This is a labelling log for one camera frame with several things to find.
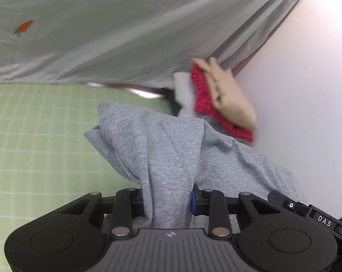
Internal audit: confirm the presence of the red striped folded garment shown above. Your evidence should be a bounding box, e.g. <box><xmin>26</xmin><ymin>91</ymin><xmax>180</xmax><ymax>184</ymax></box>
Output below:
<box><xmin>191</xmin><ymin>64</ymin><xmax>253</xmax><ymax>143</ymax></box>

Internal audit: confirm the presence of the white folded garment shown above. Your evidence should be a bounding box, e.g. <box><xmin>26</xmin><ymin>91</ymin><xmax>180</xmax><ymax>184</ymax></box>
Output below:
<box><xmin>173</xmin><ymin>72</ymin><xmax>195</xmax><ymax>118</ymax></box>

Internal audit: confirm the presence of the grey duvet with carrots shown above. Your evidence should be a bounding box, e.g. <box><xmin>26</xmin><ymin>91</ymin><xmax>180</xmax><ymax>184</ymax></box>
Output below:
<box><xmin>0</xmin><ymin>0</ymin><xmax>299</xmax><ymax>88</ymax></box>

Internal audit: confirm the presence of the grey folded garment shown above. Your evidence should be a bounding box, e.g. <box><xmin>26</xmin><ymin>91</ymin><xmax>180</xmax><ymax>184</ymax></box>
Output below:
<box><xmin>197</xmin><ymin>114</ymin><xmax>250</xmax><ymax>145</ymax></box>

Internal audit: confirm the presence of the beige folded garment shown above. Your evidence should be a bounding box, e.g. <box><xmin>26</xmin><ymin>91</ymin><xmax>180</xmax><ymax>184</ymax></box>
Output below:
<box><xmin>192</xmin><ymin>57</ymin><xmax>257</xmax><ymax>131</ymax></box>

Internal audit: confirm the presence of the green grid bed sheet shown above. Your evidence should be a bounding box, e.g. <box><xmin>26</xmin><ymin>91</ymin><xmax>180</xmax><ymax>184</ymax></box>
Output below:
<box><xmin>0</xmin><ymin>84</ymin><xmax>170</xmax><ymax>271</ymax></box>

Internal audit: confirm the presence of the grey sweatshirt garment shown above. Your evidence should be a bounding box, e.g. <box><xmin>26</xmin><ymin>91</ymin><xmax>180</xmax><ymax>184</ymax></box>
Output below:
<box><xmin>85</xmin><ymin>101</ymin><xmax>304</xmax><ymax>229</ymax></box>

